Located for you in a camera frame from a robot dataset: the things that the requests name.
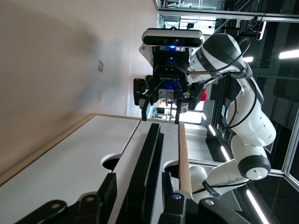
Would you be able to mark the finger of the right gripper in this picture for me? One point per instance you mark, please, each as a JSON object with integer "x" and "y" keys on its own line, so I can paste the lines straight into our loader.
{"x": 140, "y": 93}
{"x": 196, "y": 95}

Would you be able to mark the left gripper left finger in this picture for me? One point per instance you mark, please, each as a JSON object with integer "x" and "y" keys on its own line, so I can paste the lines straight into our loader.
{"x": 102, "y": 198}

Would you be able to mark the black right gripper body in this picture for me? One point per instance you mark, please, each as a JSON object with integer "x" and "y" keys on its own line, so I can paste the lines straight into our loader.
{"x": 170, "y": 74}

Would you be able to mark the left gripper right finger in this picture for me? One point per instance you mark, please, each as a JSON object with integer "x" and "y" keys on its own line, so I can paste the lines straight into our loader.
{"x": 177, "y": 210}

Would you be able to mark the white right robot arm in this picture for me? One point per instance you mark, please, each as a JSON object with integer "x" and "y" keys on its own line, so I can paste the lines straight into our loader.
{"x": 252, "y": 123}

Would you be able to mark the red object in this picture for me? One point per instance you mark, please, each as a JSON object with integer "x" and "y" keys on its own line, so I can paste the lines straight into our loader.
{"x": 204, "y": 95}

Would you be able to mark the ceiling light strip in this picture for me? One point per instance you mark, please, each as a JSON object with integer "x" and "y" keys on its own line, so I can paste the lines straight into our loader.
{"x": 211, "y": 130}
{"x": 289, "y": 54}
{"x": 248, "y": 59}

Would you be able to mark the small brown tape patch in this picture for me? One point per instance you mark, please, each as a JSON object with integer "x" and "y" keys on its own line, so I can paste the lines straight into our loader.
{"x": 100, "y": 66}

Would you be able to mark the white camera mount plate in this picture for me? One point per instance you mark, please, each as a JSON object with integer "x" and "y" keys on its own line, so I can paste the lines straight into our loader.
{"x": 146, "y": 52}

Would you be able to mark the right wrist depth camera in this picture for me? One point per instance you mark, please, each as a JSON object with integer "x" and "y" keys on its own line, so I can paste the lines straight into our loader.
{"x": 172, "y": 37}

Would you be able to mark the aluminium frame beam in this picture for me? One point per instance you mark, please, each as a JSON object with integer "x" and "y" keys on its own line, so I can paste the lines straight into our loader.
{"x": 210, "y": 14}

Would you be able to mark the silver depth camera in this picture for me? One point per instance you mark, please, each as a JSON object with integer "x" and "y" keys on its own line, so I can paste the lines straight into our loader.
{"x": 261, "y": 30}

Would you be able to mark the aluminium frame post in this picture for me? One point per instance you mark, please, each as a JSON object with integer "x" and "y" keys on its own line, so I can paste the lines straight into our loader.
{"x": 289, "y": 158}

